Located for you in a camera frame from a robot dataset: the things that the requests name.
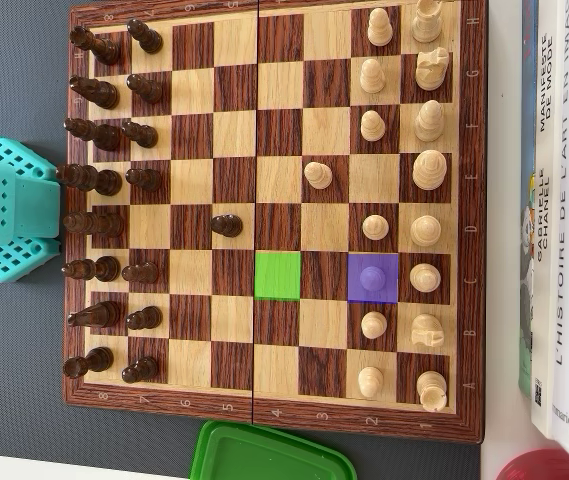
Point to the light wooden pawn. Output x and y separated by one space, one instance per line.
372 76
372 126
370 382
371 278
375 227
380 27
374 324
318 175

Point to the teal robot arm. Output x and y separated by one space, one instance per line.
19 210

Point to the dark wooden pawn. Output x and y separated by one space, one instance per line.
141 134
141 369
145 318
146 37
146 89
141 272
227 225
145 179

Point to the wooden folding chessboard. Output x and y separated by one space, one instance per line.
234 135

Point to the light wooden queen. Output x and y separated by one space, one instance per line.
425 231

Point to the light wooden bishop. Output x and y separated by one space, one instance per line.
424 278
429 122

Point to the light wooden king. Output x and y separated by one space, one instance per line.
429 170

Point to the light wooden knight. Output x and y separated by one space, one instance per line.
431 70
426 330

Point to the dark wooden queen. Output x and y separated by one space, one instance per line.
96 224

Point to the dark wooden bishop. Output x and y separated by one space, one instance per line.
99 135
96 269

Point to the dark wooden knight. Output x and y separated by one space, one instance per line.
96 92
99 314

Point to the dark wooden king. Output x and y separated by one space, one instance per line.
94 180

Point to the light wooden rook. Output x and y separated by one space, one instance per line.
426 25
431 390

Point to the green plastic tray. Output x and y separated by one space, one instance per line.
264 455

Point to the dark wooden rook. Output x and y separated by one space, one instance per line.
91 361
99 47

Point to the blue panda picture book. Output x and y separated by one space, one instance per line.
526 250

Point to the white Gabrielle Chanel book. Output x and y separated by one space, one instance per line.
544 300

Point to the dark grey table mat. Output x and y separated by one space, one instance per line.
14 350

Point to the red transparent measuring cup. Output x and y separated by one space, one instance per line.
539 467

